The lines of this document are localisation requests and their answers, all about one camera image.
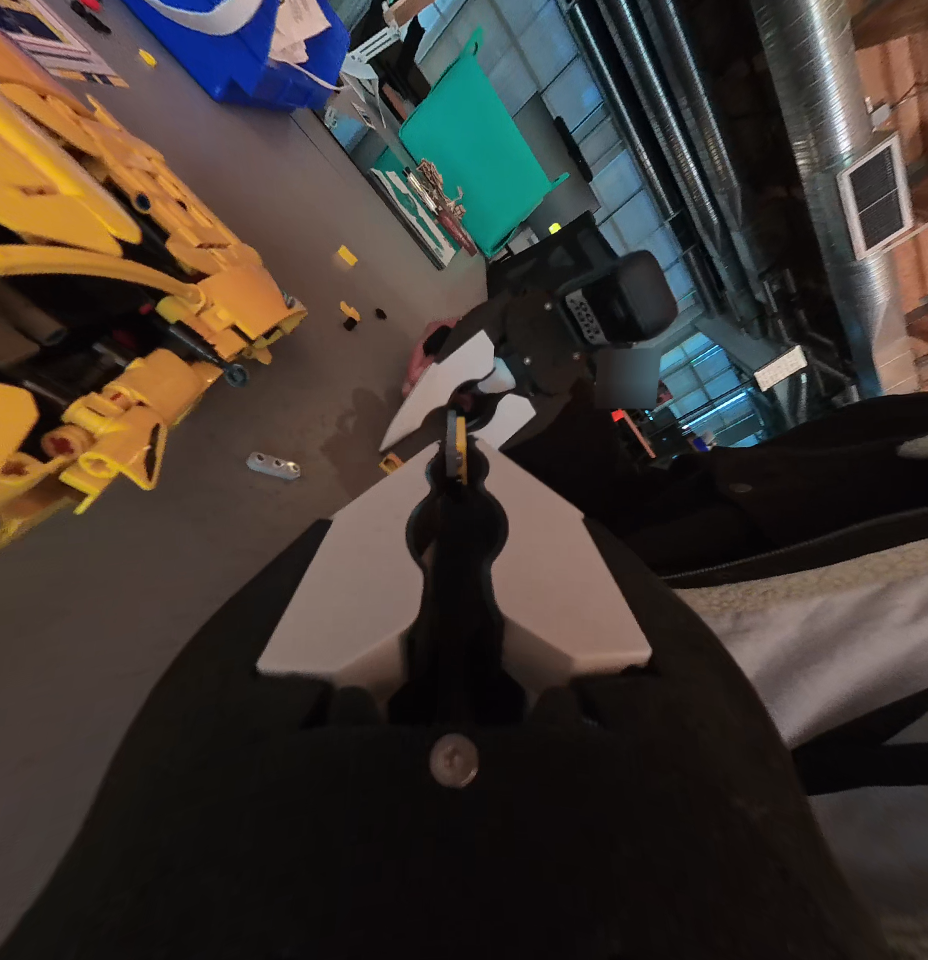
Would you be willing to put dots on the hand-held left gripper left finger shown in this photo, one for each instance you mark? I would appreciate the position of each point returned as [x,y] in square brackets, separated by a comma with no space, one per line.
[336,600]

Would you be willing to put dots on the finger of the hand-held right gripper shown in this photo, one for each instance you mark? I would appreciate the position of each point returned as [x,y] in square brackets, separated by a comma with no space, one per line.
[509,416]
[434,390]

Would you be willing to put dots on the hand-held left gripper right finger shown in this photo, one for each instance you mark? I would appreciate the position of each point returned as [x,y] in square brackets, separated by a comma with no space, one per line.
[569,600]

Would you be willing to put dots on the yellow and black brick assembly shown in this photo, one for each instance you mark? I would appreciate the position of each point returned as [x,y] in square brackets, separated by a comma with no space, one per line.
[458,450]

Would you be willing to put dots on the yellow toy brick car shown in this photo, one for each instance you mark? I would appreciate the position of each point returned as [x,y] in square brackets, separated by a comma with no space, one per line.
[58,187]

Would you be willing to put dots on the grey desk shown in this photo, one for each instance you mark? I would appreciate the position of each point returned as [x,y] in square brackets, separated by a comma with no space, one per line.
[208,562]

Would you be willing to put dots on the person's right hand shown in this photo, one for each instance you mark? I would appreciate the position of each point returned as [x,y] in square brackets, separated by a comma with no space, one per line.
[419,360]

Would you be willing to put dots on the black mesh chair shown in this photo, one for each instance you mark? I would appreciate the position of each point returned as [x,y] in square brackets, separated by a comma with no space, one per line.
[561,240]

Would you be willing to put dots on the yellow and black small brick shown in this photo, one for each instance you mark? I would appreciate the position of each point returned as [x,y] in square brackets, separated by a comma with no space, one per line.
[350,315]

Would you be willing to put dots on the grey short beam brick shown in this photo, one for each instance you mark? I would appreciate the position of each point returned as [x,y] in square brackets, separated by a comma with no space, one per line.
[272,466]

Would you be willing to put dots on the yellow square flat brick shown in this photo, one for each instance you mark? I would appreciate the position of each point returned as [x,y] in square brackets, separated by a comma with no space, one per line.
[346,256]

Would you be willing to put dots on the green booklet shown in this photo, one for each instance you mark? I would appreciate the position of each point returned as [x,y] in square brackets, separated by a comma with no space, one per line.
[411,217]

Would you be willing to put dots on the green plastic bin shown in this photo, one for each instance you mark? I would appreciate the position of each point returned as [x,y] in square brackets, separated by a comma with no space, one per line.
[471,150]

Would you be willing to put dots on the white shirt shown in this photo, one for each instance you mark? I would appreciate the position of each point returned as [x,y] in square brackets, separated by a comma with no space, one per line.
[846,652]

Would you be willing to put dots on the white air vent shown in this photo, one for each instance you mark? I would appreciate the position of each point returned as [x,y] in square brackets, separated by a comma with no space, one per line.
[876,195]

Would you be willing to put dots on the white patterned paper bag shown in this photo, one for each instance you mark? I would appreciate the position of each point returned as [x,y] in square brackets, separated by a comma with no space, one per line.
[299,30]

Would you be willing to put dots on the blue plastic bin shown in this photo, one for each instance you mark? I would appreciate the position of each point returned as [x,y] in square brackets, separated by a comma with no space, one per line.
[208,52]

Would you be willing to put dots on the white paper strip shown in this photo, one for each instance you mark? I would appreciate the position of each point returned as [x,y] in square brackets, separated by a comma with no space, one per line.
[208,19]

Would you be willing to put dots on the yellow round stud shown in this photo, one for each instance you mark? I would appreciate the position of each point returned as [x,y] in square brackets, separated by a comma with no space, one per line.
[147,58]

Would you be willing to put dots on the pile of small bricks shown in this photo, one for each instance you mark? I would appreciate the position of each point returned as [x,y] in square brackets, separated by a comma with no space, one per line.
[92,19]

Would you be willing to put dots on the small printed leaflet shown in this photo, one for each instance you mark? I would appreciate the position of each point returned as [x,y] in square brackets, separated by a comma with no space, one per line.
[43,37]

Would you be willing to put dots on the silver air duct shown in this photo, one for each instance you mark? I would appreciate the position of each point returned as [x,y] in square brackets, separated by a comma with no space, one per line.
[809,112]

